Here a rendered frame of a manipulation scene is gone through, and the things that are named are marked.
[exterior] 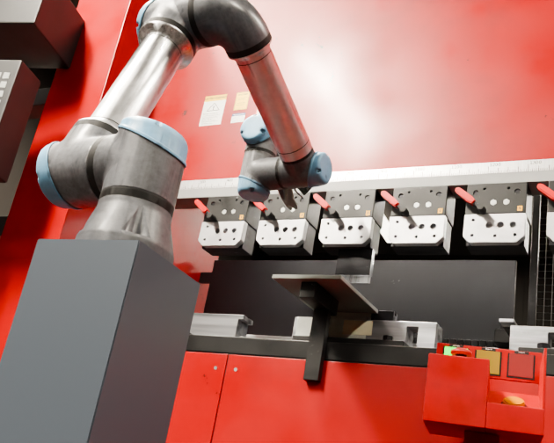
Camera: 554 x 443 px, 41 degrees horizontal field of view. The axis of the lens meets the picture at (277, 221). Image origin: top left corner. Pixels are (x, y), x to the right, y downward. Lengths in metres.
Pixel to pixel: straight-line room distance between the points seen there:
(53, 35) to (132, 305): 1.69
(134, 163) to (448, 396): 0.67
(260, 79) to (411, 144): 0.71
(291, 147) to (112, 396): 0.77
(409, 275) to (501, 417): 1.24
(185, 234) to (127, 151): 1.68
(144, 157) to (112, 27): 1.55
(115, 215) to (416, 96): 1.27
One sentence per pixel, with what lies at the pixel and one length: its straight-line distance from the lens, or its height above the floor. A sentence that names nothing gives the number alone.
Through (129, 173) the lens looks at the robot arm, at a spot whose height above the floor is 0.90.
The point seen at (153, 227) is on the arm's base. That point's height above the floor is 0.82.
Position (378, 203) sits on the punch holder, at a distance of 2.08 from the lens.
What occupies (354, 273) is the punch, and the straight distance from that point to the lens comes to 2.03.
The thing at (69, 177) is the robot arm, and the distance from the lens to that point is 1.24.
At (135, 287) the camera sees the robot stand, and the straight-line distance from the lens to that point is 1.03.
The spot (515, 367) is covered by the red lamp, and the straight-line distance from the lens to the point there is 1.54.
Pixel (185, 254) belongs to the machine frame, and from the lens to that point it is 2.82.
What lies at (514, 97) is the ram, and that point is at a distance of 2.11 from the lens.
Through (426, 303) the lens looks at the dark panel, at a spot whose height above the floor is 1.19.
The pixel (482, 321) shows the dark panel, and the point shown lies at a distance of 2.43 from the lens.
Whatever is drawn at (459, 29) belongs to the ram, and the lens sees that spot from 2.28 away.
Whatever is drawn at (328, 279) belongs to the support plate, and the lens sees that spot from 1.74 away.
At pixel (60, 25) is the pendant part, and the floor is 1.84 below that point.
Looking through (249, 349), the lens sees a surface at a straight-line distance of 1.92.
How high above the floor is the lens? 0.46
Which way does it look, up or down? 22 degrees up
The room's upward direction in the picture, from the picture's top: 10 degrees clockwise
